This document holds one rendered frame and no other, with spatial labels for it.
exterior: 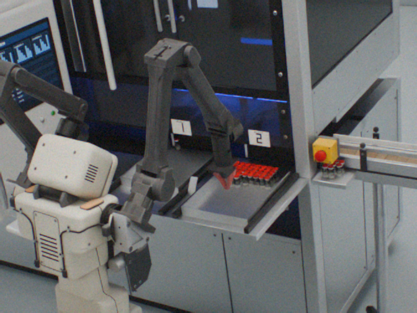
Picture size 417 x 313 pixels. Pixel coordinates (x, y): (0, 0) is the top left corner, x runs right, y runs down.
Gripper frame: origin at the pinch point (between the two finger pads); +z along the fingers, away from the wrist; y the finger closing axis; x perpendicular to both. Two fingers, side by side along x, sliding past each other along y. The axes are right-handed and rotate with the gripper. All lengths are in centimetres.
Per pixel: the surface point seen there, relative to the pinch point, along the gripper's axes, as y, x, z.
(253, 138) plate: 36.0, 8.9, 1.5
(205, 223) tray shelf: -2.9, 8.8, 14.4
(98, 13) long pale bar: 30, 65, -45
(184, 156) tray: 37, 42, 15
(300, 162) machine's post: 36.1, -9.5, 8.6
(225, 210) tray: 6.6, 6.0, 14.4
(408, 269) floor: 110, -24, 105
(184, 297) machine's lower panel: 34, 52, 87
